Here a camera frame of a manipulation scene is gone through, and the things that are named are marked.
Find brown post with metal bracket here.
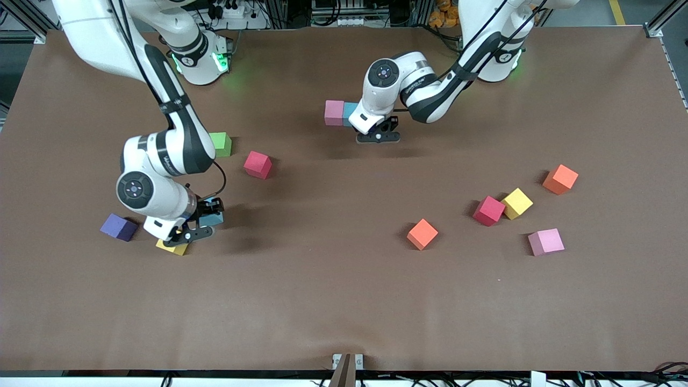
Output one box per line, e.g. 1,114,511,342
329,353,364,387

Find yellow foam cube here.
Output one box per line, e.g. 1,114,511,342
501,188,534,220
155,239,189,256

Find pink foam cube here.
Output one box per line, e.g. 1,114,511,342
527,228,565,257
324,99,345,126

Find brown table cover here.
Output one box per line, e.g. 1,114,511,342
0,26,688,372

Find white power strip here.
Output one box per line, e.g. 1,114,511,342
212,3,247,20

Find orange bag pile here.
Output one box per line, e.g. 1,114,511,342
428,0,463,28

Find orange foam cube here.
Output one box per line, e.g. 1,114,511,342
406,218,439,252
542,164,579,196

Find white rack device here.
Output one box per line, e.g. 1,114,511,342
311,0,366,27

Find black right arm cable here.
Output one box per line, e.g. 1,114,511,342
107,0,228,200

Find green foam cube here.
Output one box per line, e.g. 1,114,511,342
211,132,233,158

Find aluminium frame profile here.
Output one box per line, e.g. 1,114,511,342
644,0,688,38
0,0,81,45

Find red foam cube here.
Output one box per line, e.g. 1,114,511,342
472,195,507,227
243,150,273,180

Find aluminium table side rail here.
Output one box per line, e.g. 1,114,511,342
659,37,688,112

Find purple foam cube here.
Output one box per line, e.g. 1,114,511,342
99,213,139,242

